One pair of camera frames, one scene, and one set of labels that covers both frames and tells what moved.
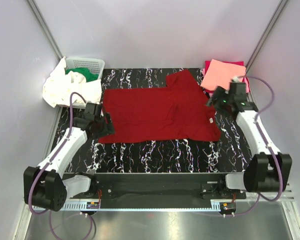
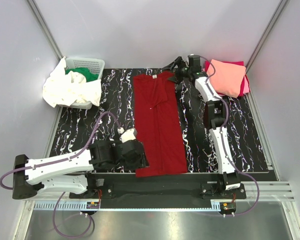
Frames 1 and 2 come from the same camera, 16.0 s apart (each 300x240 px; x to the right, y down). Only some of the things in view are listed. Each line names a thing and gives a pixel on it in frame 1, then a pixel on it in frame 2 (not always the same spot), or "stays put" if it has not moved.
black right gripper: x=215 y=97 -> x=179 y=71
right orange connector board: x=230 y=206 stays put
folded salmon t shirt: x=220 y=74 stays put
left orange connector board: x=93 y=205 stays put
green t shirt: x=88 y=75 stays put
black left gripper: x=106 y=126 -> x=139 y=155
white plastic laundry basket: x=96 y=65 stays put
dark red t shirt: x=181 y=112 -> x=158 y=123
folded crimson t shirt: x=207 y=62 stays put
